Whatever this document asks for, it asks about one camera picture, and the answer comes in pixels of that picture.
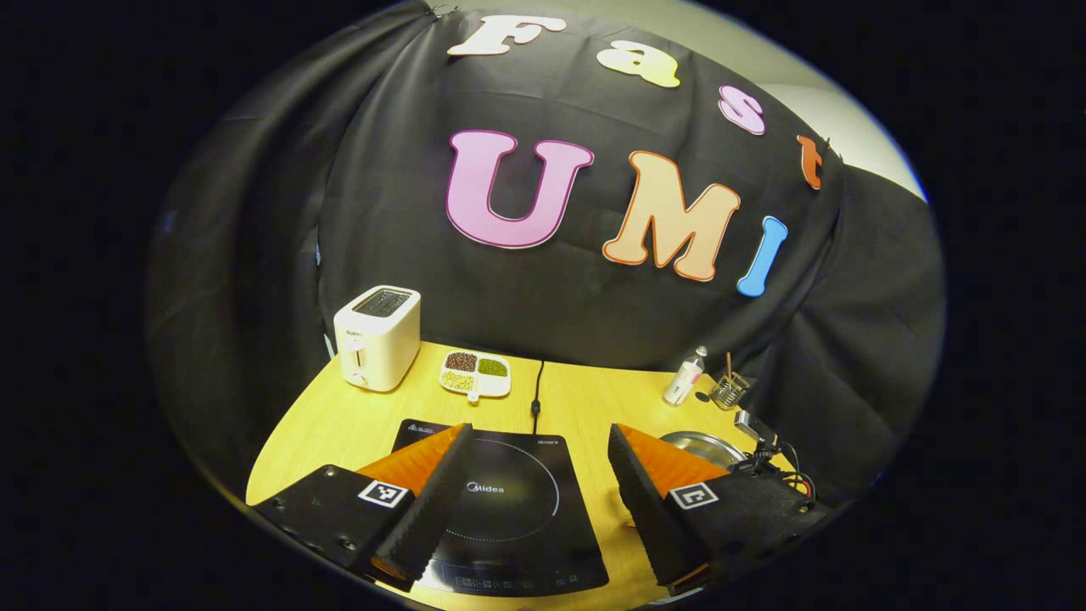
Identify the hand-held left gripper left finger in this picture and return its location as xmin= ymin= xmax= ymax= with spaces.
xmin=253 ymin=423 xmax=476 ymax=593

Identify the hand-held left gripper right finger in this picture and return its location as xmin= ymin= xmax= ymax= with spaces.
xmin=607 ymin=423 xmax=831 ymax=597

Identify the steel pot with black handles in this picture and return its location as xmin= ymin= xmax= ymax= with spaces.
xmin=658 ymin=430 xmax=749 ymax=472

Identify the black induction cooktop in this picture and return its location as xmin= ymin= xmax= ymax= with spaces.
xmin=392 ymin=418 xmax=610 ymax=597

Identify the small clear plastic bottle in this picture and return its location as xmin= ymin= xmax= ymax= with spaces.
xmin=663 ymin=345 xmax=708 ymax=407

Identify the white divided dish with beans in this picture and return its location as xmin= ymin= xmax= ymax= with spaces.
xmin=439 ymin=350 xmax=512 ymax=402

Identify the white toaster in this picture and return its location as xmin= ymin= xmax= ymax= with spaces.
xmin=333 ymin=285 xmax=422 ymax=393

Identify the black backdrop cloth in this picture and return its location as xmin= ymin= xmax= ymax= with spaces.
xmin=144 ymin=0 xmax=947 ymax=510

